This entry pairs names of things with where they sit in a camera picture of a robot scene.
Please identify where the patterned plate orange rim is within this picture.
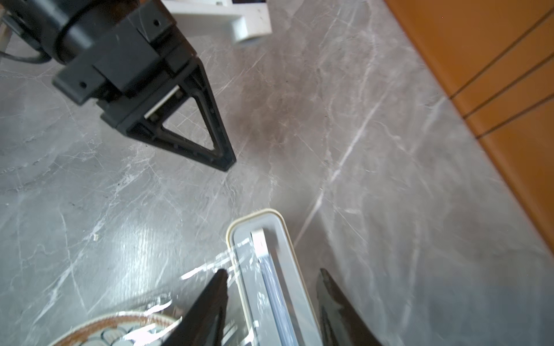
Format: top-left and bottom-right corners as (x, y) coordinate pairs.
(51, 311), (182, 345)

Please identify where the white plastic wrap dispenser box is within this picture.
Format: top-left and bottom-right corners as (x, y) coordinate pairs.
(227, 208), (323, 345)

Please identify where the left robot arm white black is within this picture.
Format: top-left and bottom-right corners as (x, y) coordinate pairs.
(2, 0), (236, 172)

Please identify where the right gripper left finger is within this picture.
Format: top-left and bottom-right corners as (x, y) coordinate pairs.
(162, 269), (229, 346)

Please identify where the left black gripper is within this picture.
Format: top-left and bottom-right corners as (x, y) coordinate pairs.
(53, 1), (236, 172)

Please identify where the clear plastic wrap sheet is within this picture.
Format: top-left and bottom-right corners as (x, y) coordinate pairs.
(102, 239), (280, 345)

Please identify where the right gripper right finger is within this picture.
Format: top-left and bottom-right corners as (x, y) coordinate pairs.
(316, 268), (382, 346)

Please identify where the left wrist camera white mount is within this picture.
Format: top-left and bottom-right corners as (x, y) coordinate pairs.
(163, 0), (273, 44)

